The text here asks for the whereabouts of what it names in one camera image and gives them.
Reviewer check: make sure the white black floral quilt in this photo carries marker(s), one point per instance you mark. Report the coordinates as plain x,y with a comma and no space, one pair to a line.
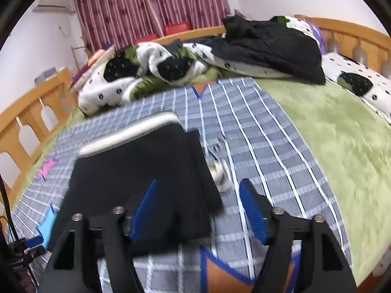
149,68

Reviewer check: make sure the red chair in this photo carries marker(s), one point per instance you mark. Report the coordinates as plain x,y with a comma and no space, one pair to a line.
176,28

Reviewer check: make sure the wooden bed frame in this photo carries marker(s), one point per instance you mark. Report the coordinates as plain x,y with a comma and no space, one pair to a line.
48,107

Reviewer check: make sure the black pants white waistband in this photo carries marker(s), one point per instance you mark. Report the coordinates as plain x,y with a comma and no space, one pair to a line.
117,170

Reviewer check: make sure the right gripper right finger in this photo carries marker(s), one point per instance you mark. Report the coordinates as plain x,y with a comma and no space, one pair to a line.
304,248

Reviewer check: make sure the purple patterned pillow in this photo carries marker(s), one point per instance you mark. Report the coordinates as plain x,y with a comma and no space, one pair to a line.
96,63

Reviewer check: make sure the white air conditioner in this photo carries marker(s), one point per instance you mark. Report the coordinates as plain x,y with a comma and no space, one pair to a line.
53,6

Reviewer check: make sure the maroon striped curtain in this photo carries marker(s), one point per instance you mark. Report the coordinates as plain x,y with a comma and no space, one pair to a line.
121,22

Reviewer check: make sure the black jacket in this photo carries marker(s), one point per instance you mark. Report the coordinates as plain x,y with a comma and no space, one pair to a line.
270,44

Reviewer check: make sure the green bed sheet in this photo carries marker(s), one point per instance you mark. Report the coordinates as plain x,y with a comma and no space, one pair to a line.
351,144

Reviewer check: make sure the grey grid star blanket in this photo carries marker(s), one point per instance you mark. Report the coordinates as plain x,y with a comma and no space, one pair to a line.
245,128

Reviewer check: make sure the white floral pillow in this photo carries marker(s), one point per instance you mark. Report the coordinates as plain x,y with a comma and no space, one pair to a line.
354,57

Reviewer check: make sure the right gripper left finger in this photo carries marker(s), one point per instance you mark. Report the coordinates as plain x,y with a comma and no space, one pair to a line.
73,266

